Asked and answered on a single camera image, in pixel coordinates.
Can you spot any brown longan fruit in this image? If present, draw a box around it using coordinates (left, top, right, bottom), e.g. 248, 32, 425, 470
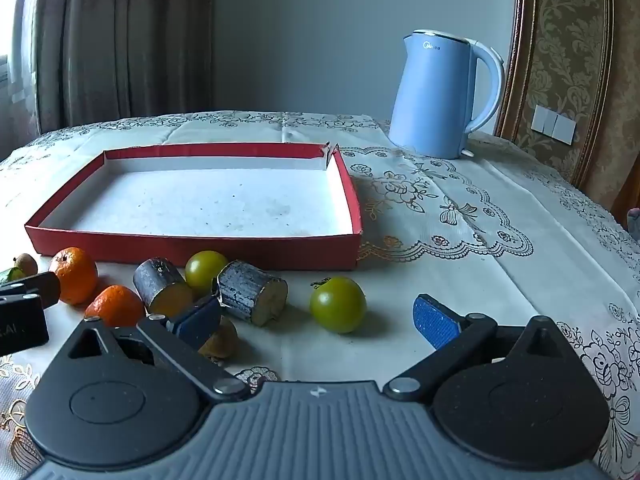
198, 316, 239, 361
13, 254, 38, 276

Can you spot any orange mandarin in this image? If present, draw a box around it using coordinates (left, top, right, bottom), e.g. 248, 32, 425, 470
49, 247, 98, 306
84, 285, 145, 327

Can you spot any green cucumber piece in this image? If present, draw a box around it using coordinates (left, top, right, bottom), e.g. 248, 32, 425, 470
0, 266, 25, 284

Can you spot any dark sugarcane piece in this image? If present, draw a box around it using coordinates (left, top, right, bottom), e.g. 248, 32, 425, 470
132, 258, 194, 318
217, 260, 288, 326

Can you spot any green tomato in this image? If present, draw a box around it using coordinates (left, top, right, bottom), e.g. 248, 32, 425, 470
184, 250, 229, 297
309, 276, 368, 334

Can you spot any white lace patterned tablecloth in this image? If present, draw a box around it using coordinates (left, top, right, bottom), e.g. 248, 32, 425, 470
1, 110, 639, 479

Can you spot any red shallow cardboard box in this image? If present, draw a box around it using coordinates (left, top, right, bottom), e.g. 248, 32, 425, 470
25, 143, 363, 271

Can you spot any light blue electric kettle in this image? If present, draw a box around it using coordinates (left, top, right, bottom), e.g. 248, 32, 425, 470
388, 29, 504, 159

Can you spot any brown patterned curtain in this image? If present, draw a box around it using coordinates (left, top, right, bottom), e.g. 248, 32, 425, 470
8, 0, 214, 144

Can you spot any white wall switch panel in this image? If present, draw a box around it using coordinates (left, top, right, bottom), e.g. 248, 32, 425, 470
530, 105, 576, 145

